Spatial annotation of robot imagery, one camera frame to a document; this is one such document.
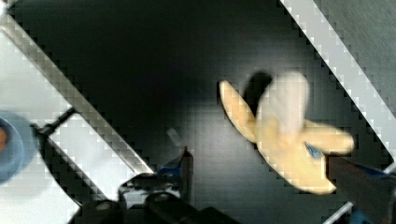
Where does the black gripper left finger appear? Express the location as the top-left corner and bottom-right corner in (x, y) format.
(68, 148), (241, 224)

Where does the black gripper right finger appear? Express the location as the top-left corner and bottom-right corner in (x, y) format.
(325, 155), (396, 224)

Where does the yellow plush peeled banana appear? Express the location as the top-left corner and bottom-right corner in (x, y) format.
(219, 72), (354, 195)

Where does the black toaster oven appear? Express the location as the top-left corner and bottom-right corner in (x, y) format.
(1, 0), (391, 224)

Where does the blue bowl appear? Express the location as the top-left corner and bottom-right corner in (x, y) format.
(0, 111), (37, 184)

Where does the orange slice toy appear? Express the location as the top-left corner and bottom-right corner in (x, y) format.
(0, 127), (7, 152)

